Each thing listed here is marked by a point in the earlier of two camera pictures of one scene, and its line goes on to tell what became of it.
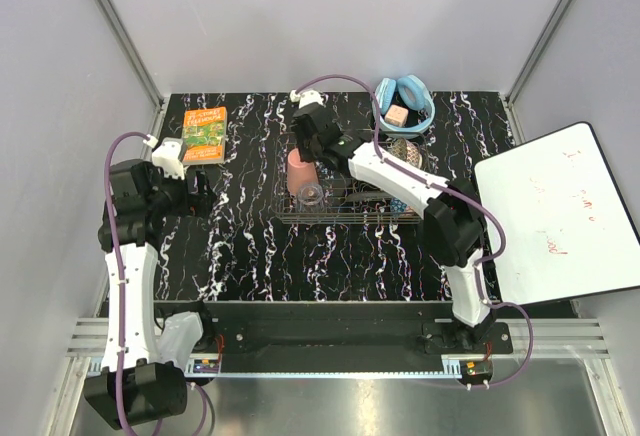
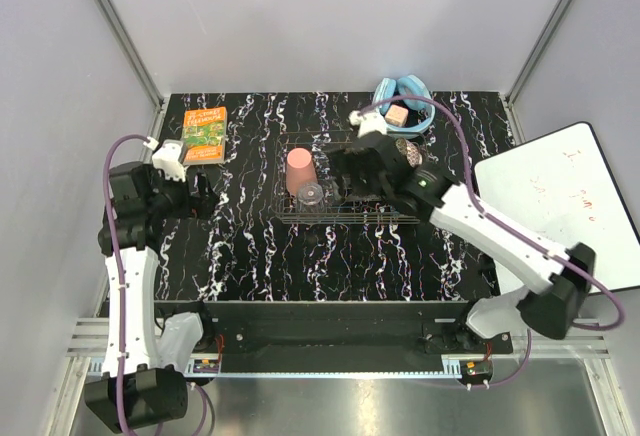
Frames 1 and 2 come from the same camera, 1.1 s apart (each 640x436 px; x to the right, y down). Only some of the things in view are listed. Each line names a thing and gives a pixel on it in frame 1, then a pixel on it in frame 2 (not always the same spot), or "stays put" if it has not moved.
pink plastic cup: x=299 y=172 stays put
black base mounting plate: x=339 y=336 stays put
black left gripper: x=199 y=203 stays put
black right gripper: x=304 y=155 to x=343 y=162
